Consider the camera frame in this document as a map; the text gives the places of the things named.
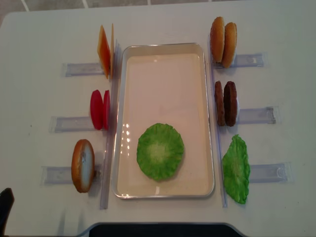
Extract green lettuce leaf in tray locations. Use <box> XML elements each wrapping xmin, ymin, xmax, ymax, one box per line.
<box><xmin>137</xmin><ymin>123</ymin><xmax>184</xmax><ymax>181</ymax></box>

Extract clear holder rail right buns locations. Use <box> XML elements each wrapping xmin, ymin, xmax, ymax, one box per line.
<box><xmin>212</xmin><ymin>52</ymin><xmax>269</xmax><ymax>69</ymax></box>

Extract green lettuce leaf standing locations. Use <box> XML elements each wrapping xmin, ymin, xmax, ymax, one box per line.
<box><xmin>222</xmin><ymin>134</ymin><xmax>250</xmax><ymax>204</ymax></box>

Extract clear holder rail tomato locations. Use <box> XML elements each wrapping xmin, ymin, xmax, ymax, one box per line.
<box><xmin>49</xmin><ymin>117</ymin><xmax>95</xmax><ymax>133</ymax></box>

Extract brown meat patty outer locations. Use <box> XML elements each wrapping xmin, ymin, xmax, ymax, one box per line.
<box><xmin>224</xmin><ymin>81</ymin><xmax>237</xmax><ymax>126</ymax></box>

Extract red tomato slice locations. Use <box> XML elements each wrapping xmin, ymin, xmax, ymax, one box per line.
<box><xmin>90</xmin><ymin>90</ymin><xmax>103</xmax><ymax>130</ymax></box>
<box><xmin>103</xmin><ymin>90</ymin><xmax>111</xmax><ymax>130</ymax></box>

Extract clear holder rail lettuce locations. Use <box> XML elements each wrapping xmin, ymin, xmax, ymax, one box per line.
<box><xmin>249</xmin><ymin>162</ymin><xmax>294</xmax><ymax>183</ymax></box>

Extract clear holder rail left bun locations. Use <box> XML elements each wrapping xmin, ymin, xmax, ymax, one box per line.
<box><xmin>40</xmin><ymin>164</ymin><xmax>102</xmax><ymax>186</ymax></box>

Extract clear holder rail patties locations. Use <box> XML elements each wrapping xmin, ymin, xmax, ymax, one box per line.
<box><xmin>237</xmin><ymin>107</ymin><xmax>280</xmax><ymax>124</ymax></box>

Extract clear long strip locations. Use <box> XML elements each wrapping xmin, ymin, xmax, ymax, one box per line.
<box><xmin>100</xmin><ymin>40</ymin><xmax>121</xmax><ymax>210</ymax></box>
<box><xmin>208</xmin><ymin>35</ymin><xmax>228</xmax><ymax>208</ymax></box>

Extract orange cheese slice front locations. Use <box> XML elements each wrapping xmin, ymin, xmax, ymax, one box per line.
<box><xmin>97</xmin><ymin>25</ymin><xmax>111</xmax><ymax>78</ymax></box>

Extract bread bun slice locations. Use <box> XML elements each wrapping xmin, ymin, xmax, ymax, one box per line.
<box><xmin>71</xmin><ymin>139</ymin><xmax>95</xmax><ymax>193</ymax></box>
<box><xmin>210</xmin><ymin>16</ymin><xmax>225</xmax><ymax>63</ymax></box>
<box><xmin>221</xmin><ymin>22</ymin><xmax>237</xmax><ymax>68</ymax></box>

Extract brown meat patty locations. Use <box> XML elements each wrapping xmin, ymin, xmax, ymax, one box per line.
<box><xmin>224</xmin><ymin>81</ymin><xmax>237</xmax><ymax>126</ymax></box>
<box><xmin>214</xmin><ymin>81</ymin><xmax>225</xmax><ymax>126</ymax></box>

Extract brown meat patty inner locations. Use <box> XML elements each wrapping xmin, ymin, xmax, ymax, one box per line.
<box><xmin>214</xmin><ymin>81</ymin><xmax>225</xmax><ymax>126</ymax></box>

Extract bread bun slice outer right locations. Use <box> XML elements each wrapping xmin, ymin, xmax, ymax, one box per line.
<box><xmin>221</xmin><ymin>22</ymin><xmax>237</xmax><ymax>68</ymax></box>

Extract black object bottom left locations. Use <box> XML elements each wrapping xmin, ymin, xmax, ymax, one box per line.
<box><xmin>0</xmin><ymin>188</ymin><xmax>14</xmax><ymax>237</ymax></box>

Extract bread bun slice inner right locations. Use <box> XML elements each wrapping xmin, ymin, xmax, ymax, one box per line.
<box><xmin>210</xmin><ymin>16</ymin><xmax>225</xmax><ymax>63</ymax></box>

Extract clear long strip left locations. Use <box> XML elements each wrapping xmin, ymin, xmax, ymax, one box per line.
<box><xmin>100</xmin><ymin>40</ymin><xmax>121</xmax><ymax>210</ymax></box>

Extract clear long strip right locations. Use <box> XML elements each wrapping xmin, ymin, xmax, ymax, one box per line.
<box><xmin>208</xmin><ymin>35</ymin><xmax>228</xmax><ymax>208</ymax></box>

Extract bread bun slice left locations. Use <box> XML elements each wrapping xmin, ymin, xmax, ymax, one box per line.
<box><xmin>71</xmin><ymin>139</ymin><xmax>95</xmax><ymax>193</ymax></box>

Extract white rectangular metal tray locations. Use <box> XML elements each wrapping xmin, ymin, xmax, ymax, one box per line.
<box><xmin>111</xmin><ymin>43</ymin><xmax>214</xmax><ymax>198</ymax></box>

